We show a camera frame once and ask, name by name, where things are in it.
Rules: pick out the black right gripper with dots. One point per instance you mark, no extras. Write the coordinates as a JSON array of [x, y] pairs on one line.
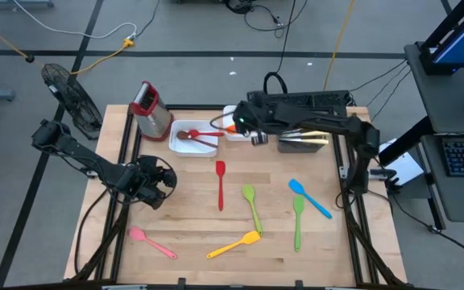
[[252, 118]]

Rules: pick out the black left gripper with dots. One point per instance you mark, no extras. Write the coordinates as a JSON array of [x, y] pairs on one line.
[[155, 181]]

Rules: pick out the orange silicone spatula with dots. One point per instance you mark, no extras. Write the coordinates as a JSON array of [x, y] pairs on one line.
[[230, 129]]

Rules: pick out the red silicone spatula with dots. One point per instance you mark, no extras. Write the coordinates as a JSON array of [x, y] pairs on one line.
[[220, 169]]

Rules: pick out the brown wooden spoon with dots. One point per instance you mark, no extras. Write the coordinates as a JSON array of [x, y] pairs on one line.
[[182, 135]]

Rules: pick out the blue silicone spatula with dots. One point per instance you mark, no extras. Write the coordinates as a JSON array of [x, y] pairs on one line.
[[295, 186]]

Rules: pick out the red silicone spoon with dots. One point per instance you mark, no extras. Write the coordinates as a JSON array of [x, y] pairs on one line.
[[195, 133]]

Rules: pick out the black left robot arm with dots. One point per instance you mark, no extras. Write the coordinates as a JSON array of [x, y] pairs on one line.
[[87, 155]]

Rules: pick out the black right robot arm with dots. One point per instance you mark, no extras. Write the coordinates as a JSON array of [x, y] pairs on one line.
[[336, 123]]

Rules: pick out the white plastic bin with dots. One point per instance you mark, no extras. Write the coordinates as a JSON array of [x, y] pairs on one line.
[[191, 152], [236, 138]]

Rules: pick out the lime green silicone spoon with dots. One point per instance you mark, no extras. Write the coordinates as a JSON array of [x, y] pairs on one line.
[[249, 192]]

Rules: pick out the pink silicone spatula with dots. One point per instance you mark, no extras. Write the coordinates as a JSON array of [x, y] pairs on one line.
[[137, 234]]

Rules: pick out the red and steel box grater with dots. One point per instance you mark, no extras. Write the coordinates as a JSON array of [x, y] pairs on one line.
[[153, 121]]

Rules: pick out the green silicone spatula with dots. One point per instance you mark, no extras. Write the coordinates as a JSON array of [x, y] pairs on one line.
[[298, 203]]

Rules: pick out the black perforated box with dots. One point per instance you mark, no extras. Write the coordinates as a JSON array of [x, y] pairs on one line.
[[328, 96]]

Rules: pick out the yellow silicone spatula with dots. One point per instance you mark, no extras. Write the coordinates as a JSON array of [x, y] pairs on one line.
[[251, 237]]

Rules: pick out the black table clamp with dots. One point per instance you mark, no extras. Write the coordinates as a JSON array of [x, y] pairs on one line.
[[298, 284], [181, 283]]

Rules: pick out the black floor fan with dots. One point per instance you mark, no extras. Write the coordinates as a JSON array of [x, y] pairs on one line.
[[73, 100]]

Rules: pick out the white box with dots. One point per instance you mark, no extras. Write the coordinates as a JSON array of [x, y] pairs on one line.
[[407, 169]]

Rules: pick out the grey desk top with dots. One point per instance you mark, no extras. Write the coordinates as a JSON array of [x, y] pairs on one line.
[[437, 92]]

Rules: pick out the black aluminium table frame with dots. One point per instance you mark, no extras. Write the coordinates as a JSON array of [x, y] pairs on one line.
[[200, 107]]

